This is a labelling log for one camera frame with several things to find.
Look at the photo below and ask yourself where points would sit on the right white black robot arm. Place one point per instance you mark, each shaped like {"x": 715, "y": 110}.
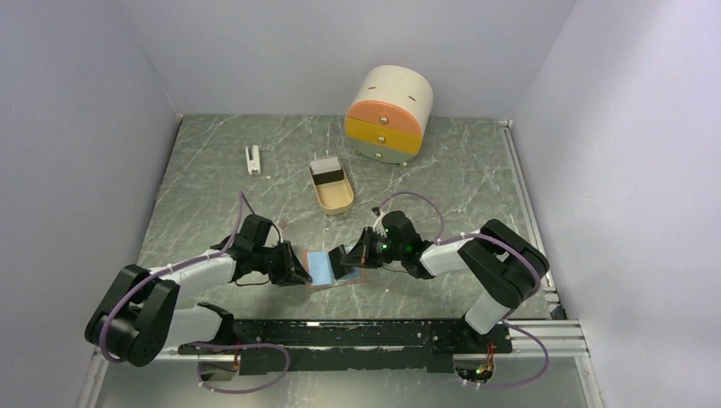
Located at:
{"x": 508, "y": 267}

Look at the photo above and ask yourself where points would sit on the small white clip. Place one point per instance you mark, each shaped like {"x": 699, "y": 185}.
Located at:
{"x": 252, "y": 153}

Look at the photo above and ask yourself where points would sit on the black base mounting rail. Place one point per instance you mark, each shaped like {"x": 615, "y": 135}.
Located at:
{"x": 340, "y": 345}

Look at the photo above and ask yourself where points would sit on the beige oval tray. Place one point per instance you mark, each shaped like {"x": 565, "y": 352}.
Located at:
{"x": 335, "y": 198}

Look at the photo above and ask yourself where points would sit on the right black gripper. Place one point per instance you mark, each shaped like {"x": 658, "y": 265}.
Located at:
{"x": 361, "y": 254}

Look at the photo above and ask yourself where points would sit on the round three-drawer organizer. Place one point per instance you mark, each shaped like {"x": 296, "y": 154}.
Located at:
{"x": 388, "y": 117}

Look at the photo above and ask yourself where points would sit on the aluminium frame rail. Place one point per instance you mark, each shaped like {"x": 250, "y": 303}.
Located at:
{"x": 467, "y": 172}

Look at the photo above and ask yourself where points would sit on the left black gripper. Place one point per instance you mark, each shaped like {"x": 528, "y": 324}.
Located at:
{"x": 291, "y": 271}

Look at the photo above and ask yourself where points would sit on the dark grey credit card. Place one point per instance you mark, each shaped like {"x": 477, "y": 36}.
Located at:
{"x": 342, "y": 274}

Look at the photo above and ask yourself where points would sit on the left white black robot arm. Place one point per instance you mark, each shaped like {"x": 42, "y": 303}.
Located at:
{"x": 139, "y": 316}

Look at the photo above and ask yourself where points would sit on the pink card holder wallet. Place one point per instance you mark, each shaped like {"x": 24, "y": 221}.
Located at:
{"x": 325, "y": 269}

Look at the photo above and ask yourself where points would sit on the stack of grey cards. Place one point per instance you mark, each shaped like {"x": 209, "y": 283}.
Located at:
{"x": 326, "y": 170}

